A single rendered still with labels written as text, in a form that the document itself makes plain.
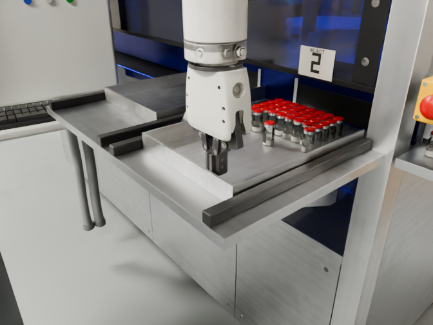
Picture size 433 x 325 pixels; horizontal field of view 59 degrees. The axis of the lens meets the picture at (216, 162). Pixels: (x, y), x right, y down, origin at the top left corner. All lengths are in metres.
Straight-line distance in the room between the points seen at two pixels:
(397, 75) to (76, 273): 1.52
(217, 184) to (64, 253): 1.47
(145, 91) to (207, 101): 0.60
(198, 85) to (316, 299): 0.71
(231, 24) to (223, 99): 0.09
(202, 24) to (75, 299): 1.41
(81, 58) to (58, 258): 0.97
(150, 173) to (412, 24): 0.49
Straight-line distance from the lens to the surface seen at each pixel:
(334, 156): 0.69
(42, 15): 1.35
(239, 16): 0.50
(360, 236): 0.89
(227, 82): 0.50
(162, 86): 1.14
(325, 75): 0.82
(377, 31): 0.76
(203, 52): 0.50
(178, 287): 1.69
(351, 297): 0.99
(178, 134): 0.78
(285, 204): 0.58
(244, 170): 0.66
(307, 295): 1.09
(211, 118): 0.53
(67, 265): 1.90
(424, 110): 0.70
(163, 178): 0.64
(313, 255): 1.01
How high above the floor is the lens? 1.19
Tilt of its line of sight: 27 degrees down
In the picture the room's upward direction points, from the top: straight up
